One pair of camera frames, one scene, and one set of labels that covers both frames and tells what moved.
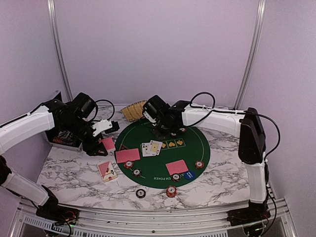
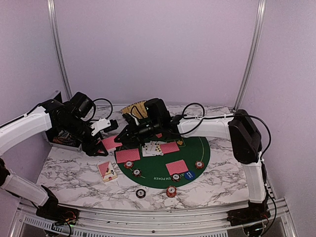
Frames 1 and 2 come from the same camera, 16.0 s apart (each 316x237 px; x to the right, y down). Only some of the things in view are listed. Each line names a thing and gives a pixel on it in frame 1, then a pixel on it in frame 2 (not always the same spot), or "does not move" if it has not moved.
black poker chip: x=176 y=177 does not move
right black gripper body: x=164 y=129 → x=139 y=134
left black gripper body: x=75 y=128 does not move
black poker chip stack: x=140 y=193 does not move
